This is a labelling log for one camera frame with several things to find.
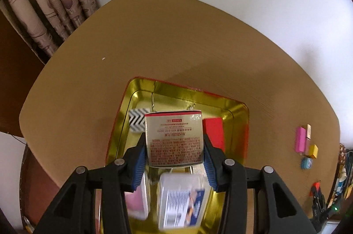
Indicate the pink block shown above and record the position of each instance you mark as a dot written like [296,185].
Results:
[300,140]

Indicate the brown wooden door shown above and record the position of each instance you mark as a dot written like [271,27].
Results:
[13,85]

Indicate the clear box with blue label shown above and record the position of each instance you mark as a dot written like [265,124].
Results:
[179,201]

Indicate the colourful clutter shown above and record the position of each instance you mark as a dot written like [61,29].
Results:
[346,167]

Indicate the pink white packet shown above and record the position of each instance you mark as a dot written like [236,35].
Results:
[136,201]

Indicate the red block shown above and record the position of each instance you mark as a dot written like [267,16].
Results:
[213,130]

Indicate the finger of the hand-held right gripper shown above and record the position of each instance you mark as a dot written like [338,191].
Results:
[317,196]

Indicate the small blue patterned eraser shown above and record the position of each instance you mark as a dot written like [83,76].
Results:
[306,162]

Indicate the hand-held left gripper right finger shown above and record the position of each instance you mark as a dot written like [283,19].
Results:
[209,167]

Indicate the white block with chevron side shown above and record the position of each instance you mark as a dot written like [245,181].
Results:
[136,119]

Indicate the beige printed cardboard box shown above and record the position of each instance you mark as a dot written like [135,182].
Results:
[173,140]

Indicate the red tin box gold inside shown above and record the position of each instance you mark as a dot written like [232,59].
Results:
[171,96]

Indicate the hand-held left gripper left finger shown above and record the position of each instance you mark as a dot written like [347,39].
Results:
[139,162]

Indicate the yellow striped block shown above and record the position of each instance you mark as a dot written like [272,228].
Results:
[313,151]

